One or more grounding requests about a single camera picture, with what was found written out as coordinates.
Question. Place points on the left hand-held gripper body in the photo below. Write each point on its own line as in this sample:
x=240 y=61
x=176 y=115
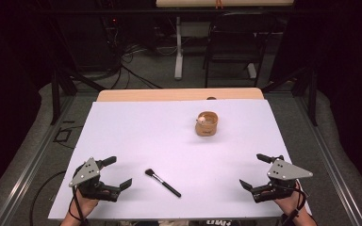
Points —
x=88 y=174

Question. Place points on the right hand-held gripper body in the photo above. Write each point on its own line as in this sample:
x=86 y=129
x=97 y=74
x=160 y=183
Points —
x=279 y=180

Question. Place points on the person's right hand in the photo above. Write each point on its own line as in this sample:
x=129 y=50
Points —
x=290 y=202

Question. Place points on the person's left hand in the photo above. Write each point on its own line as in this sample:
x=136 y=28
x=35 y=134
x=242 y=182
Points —
x=86 y=205

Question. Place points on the black makeup brush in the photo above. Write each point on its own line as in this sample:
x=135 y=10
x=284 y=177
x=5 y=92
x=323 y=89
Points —
x=163 y=183

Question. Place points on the white table sheet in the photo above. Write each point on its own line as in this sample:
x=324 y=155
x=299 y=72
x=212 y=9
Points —
x=157 y=138

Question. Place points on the tan round cup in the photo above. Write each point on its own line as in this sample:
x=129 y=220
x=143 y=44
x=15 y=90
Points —
x=206 y=125

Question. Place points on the black metal stand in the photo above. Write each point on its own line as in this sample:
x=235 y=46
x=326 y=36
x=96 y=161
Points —
x=311 y=94
x=56 y=94

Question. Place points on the wooden table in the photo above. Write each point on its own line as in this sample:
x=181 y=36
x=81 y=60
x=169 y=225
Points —
x=157 y=94

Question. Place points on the black folding chair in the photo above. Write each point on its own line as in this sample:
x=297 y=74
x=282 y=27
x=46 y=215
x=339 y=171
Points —
x=238 y=37

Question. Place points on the white desk leg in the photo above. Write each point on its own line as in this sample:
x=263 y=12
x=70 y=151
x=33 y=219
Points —
x=178 y=50

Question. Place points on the orange clamp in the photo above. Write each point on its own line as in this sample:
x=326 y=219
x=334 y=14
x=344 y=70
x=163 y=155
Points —
x=219 y=3

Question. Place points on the aluminium floor rail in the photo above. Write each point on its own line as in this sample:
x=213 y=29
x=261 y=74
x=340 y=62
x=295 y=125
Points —
x=330 y=163
x=31 y=163

